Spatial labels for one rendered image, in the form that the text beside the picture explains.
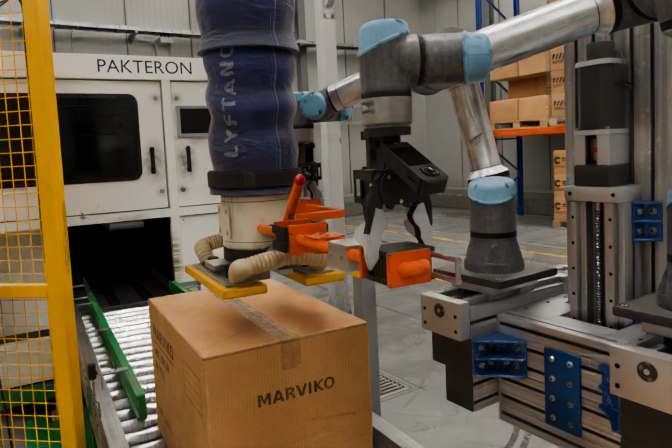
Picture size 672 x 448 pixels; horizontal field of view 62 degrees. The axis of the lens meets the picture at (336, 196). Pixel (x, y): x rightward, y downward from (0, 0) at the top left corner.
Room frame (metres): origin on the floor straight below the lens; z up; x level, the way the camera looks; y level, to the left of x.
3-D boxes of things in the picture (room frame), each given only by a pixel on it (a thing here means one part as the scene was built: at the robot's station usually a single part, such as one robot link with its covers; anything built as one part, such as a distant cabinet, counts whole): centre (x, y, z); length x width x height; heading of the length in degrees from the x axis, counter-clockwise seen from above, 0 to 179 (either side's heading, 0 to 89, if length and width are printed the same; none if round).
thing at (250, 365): (1.48, 0.26, 0.75); 0.60 x 0.40 x 0.40; 29
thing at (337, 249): (0.95, -0.02, 1.18); 0.07 x 0.07 x 0.04; 28
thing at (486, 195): (1.44, -0.40, 1.20); 0.13 x 0.12 x 0.14; 162
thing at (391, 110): (0.85, -0.08, 1.41); 0.08 x 0.08 x 0.05
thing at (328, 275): (1.41, 0.11, 1.08); 0.34 x 0.10 x 0.05; 28
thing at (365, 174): (0.85, -0.08, 1.33); 0.09 x 0.08 x 0.12; 27
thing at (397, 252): (0.83, -0.08, 1.19); 0.08 x 0.07 x 0.05; 28
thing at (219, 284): (1.32, 0.28, 1.09); 0.34 x 0.10 x 0.05; 28
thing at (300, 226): (1.14, 0.08, 1.19); 0.10 x 0.08 x 0.06; 118
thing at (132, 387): (2.36, 1.05, 0.60); 1.60 x 0.10 x 0.09; 29
